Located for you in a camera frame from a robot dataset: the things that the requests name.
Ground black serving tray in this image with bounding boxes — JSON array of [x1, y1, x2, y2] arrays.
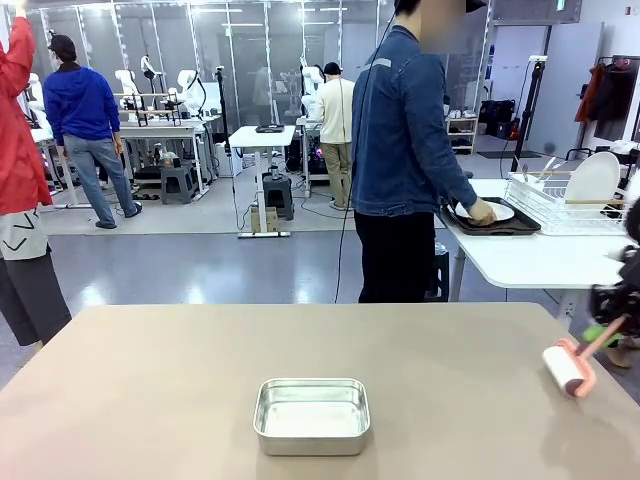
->
[[439, 195, 543, 236]]

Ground white wire dish rack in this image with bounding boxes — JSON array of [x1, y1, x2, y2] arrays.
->
[[503, 169, 634, 237]]

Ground black bags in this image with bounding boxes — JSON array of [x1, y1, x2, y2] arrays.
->
[[479, 98, 517, 139]]

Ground white shoe shelf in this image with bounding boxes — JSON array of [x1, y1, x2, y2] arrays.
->
[[444, 102, 481, 154]]

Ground person in red jacket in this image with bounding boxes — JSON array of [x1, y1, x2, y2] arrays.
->
[[0, 0, 74, 347]]

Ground long white workbench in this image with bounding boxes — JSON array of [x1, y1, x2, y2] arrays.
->
[[117, 122, 211, 201]]

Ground white standing desk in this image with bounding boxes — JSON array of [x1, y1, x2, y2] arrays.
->
[[228, 124, 297, 239]]

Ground silver metal tray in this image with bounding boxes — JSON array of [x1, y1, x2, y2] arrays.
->
[[252, 377, 372, 457]]

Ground large white plate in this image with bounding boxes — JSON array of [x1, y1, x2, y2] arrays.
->
[[564, 151, 622, 212]]

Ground person in denim jacket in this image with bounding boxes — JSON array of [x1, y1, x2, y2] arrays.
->
[[349, 0, 494, 305]]

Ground orange coat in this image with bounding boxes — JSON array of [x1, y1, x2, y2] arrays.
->
[[574, 62, 606, 124]]

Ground cardboard box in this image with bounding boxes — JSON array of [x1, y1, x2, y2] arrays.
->
[[249, 205, 279, 234]]

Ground person right forearm denim sleeve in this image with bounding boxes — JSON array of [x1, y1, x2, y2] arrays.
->
[[439, 162, 484, 214]]

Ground black light stand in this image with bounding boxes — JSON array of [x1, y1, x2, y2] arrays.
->
[[509, 54, 550, 159]]

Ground pink lint roller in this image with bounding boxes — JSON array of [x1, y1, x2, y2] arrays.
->
[[542, 317, 629, 399]]

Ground black clothes rack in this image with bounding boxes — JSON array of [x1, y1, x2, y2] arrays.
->
[[573, 53, 640, 152]]

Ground person in cream sweater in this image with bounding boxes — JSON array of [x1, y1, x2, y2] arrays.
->
[[313, 61, 357, 210]]

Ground wooden black frame rack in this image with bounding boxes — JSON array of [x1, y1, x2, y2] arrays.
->
[[113, 91, 183, 127]]

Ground white side table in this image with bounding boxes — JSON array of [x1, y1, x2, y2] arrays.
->
[[442, 177, 632, 304]]

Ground white round plate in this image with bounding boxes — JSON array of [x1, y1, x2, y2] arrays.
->
[[453, 197, 516, 222]]

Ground person in blue hoodie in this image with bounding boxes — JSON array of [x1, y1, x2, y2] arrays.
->
[[42, 33, 144, 230]]

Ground black step stool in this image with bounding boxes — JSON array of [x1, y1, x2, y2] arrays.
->
[[159, 163, 197, 205], [262, 169, 295, 222]]

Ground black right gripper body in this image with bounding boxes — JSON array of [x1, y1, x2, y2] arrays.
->
[[588, 244, 640, 339]]

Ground dark coat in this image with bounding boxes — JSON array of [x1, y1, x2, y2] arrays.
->
[[594, 62, 640, 142]]

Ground black camera tripod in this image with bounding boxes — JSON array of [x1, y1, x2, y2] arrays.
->
[[213, 64, 232, 151]]

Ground person right hand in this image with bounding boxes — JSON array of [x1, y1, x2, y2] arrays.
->
[[467, 197, 499, 225]]

